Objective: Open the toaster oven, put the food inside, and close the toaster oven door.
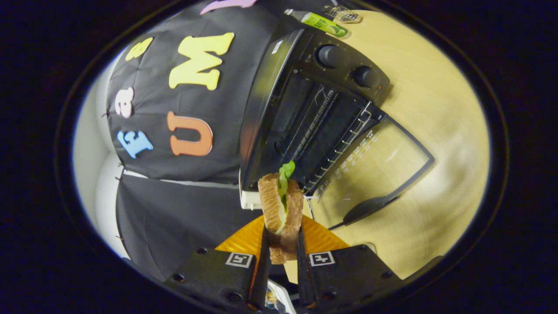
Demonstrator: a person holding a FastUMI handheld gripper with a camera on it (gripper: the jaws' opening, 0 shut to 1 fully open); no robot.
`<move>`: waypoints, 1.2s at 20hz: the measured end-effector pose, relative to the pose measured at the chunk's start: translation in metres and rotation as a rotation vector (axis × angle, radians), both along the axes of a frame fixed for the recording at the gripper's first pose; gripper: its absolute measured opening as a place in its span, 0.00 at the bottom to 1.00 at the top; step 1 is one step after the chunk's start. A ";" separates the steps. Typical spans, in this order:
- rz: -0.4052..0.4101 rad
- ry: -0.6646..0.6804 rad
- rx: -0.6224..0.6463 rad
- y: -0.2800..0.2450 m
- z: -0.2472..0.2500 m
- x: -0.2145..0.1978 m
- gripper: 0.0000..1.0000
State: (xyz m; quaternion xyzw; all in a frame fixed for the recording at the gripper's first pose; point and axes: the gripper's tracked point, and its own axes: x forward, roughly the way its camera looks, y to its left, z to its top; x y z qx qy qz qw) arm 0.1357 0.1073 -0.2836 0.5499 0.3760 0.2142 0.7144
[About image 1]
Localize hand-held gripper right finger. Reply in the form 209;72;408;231
296;215;404;311

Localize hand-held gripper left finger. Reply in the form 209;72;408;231
163;215;272;311

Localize lettuce sandwich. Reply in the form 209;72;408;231
257;160;304;265

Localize black toaster oven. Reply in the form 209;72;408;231
239;24;436;231

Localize black backdrop cloth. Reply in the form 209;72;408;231
107;0;332;280

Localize green label plastic bottle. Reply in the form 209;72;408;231
284;9;349;38

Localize small wire basket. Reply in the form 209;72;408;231
323;4;363;23

